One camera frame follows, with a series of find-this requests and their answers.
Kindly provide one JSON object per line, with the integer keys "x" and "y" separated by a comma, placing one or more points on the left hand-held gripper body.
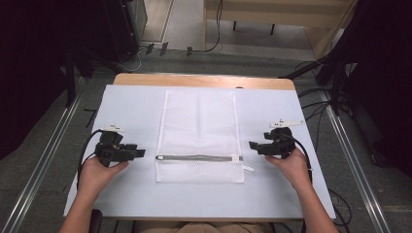
{"x": 111, "y": 149}

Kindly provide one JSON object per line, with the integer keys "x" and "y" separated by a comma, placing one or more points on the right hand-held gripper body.
{"x": 279, "y": 142}

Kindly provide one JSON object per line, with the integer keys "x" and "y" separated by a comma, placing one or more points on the person's left hand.
{"x": 97, "y": 173}

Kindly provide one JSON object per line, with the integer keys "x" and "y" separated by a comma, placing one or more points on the person's right hand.
{"x": 291, "y": 168}

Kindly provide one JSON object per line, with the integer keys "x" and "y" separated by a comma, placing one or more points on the white table mat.
{"x": 136, "y": 187}

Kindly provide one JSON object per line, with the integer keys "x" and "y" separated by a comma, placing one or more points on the white mesh laundry bag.
{"x": 199, "y": 129}

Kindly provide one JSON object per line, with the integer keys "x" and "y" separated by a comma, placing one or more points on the black chair part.
{"x": 96, "y": 221}

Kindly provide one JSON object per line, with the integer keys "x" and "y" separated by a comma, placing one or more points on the black metal stand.
{"x": 70, "y": 82}
{"x": 335, "y": 81}

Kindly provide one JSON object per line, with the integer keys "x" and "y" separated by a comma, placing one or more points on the wooden table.
{"x": 200, "y": 81}

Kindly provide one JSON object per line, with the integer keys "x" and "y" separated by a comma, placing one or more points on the person's beige trousers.
{"x": 204, "y": 227}

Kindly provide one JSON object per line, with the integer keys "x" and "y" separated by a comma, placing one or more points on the dark curtain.
{"x": 32, "y": 71}
{"x": 382, "y": 81}

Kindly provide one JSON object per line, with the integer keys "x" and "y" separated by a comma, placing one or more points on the black cabinet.
{"x": 124, "y": 29}

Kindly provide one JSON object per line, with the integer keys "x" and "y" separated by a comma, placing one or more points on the light wooden bench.
{"x": 272, "y": 16}

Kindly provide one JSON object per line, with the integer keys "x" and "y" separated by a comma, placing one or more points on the metal floor rail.
{"x": 353, "y": 161}
{"x": 42, "y": 161}

